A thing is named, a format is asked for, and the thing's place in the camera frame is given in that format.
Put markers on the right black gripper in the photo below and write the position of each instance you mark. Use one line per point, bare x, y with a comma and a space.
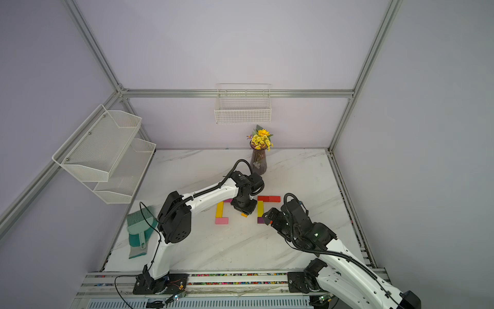
276, 223

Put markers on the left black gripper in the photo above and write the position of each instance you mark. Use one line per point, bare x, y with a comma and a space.
247, 210

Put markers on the lime yellow long block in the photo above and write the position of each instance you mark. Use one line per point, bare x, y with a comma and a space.
260, 209

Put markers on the dark red block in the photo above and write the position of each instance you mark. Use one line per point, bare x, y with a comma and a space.
263, 198

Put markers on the light red block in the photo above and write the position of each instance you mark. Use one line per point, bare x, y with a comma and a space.
275, 199

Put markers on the pink block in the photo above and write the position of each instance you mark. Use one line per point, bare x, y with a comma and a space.
221, 221

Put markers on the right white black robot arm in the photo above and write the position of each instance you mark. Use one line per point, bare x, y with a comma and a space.
335, 269

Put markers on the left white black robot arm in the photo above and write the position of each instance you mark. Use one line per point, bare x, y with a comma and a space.
176, 216

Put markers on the dark glass vase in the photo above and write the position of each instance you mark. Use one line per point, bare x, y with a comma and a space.
258, 160

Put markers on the yellow flower bouquet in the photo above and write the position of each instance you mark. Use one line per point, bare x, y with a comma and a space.
260, 139

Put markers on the green dustpan brush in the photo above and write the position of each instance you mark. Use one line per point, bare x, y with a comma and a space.
140, 227

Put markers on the lower white mesh shelf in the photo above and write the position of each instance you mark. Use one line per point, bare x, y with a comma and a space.
124, 182

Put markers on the white mesh shelf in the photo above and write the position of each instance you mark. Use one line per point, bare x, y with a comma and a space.
124, 182
93, 152

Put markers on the upper white mesh shelf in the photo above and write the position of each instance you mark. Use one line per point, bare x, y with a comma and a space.
93, 152

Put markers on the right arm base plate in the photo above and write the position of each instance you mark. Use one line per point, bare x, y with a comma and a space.
300, 282

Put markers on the white wire wall basket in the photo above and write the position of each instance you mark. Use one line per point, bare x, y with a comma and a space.
243, 103

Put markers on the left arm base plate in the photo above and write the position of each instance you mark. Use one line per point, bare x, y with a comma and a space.
160, 284

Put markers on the aluminium front rail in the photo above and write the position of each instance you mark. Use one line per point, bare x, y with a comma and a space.
218, 283

